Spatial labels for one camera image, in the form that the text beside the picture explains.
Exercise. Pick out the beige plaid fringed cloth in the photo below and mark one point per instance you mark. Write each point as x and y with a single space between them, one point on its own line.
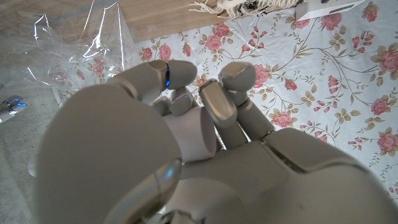
248 4

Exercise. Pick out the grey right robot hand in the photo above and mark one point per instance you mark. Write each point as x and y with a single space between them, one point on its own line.
12 107

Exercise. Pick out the clear plastic bag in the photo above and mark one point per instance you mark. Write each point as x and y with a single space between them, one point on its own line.
62 46

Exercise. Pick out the floral rose backdrop cloth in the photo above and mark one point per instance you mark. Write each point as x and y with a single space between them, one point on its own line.
311 77

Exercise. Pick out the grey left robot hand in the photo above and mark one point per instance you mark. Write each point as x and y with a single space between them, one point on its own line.
248 186

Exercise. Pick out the white power strip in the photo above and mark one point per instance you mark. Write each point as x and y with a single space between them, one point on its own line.
323 11

